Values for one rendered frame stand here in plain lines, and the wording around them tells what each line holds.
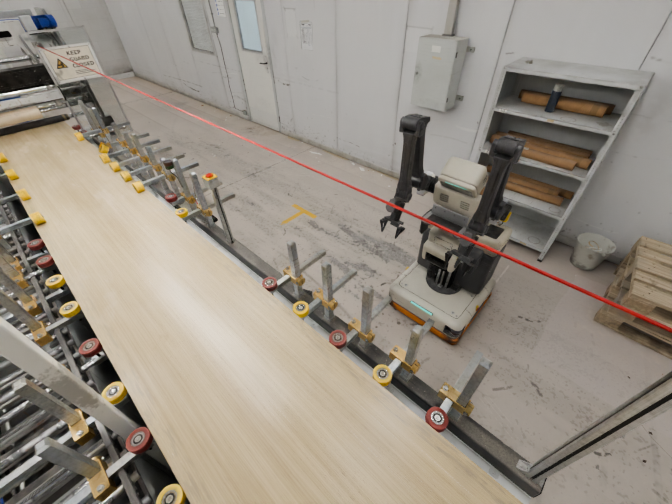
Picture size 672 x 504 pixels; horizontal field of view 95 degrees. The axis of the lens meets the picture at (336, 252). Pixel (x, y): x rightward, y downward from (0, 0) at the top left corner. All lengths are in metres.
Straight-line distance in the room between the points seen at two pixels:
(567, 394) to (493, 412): 0.54
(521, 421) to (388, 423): 1.35
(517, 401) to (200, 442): 1.95
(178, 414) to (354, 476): 0.69
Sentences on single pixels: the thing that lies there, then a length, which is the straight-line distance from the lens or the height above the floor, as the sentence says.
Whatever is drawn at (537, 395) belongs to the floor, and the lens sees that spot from 2.64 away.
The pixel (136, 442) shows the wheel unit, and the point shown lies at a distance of 1.47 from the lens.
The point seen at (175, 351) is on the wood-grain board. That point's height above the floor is 0.90.
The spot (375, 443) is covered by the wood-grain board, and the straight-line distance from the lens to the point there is 1.28.
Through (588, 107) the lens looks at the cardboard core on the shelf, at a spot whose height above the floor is 1.32.
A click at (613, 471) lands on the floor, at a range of 2.66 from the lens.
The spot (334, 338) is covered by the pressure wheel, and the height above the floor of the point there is 0.90.
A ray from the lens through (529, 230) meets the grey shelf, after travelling 3.70.
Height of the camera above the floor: 2.13
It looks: 42 degrees down
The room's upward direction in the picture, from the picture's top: 2 degrees counter-clockwise
